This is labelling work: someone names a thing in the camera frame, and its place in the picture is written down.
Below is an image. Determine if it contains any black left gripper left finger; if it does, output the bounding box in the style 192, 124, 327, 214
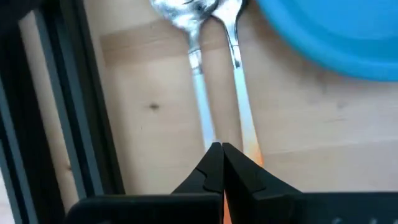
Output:
171, 142, 224, 194

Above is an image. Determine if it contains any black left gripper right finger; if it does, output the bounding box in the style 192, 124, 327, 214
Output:
222, 142, 302, 195

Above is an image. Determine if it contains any orange-handled metal fork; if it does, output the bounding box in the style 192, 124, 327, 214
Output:
211, 0, 265, 167

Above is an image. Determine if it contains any orange-handled metal spoon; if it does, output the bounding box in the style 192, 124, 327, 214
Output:
149, 0, 233, 224

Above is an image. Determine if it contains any blue plastic tray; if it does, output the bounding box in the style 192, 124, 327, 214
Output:
256, 0, 398, 82

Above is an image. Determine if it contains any black aluminium frame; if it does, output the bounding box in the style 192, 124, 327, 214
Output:
0, 0, 125, 224

